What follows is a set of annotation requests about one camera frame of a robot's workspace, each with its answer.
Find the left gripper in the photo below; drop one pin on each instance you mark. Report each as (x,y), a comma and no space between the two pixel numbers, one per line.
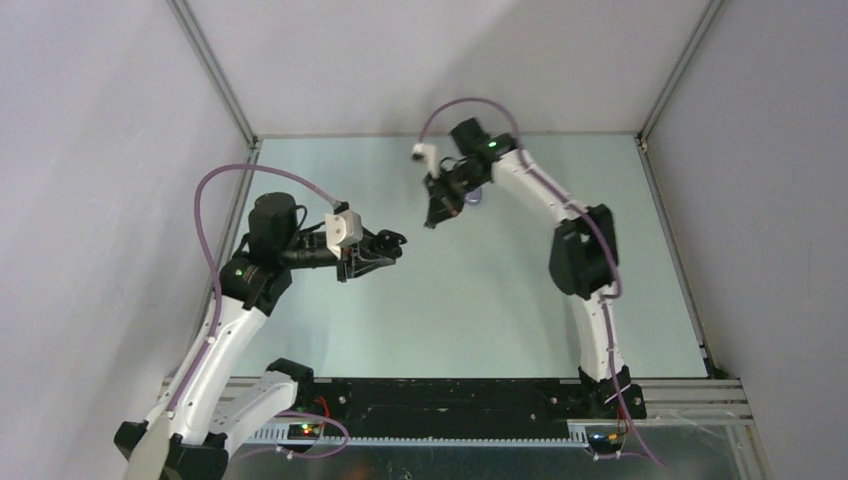
(363,260)

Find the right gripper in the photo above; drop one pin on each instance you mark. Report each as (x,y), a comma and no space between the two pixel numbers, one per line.
(443,205)

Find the black charging case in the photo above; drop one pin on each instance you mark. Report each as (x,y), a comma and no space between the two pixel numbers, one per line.
(388,244)

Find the purple charging case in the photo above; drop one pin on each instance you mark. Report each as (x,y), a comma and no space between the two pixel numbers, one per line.
(473,197)

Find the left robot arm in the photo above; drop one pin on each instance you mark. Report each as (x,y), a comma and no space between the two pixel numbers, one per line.
(189,433)

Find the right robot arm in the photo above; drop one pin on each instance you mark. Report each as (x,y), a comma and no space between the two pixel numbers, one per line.
(583,261)

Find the left controller board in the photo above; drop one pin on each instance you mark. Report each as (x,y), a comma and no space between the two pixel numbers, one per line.
(304,431)

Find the controller board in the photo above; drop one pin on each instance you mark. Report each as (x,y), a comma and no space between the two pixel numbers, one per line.
(304,431)
(613,438)

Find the right controller board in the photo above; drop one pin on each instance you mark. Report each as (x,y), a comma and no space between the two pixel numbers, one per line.
(613,438)

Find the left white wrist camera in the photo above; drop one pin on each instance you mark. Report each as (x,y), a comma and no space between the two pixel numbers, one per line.
(343,229)

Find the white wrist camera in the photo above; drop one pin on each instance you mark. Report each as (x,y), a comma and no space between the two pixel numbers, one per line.
(343,229)
(427,154)

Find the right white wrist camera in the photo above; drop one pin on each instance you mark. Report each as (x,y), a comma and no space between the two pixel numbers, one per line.
(427,154)

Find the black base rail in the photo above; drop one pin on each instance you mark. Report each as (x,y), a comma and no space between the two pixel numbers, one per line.
(466,409)

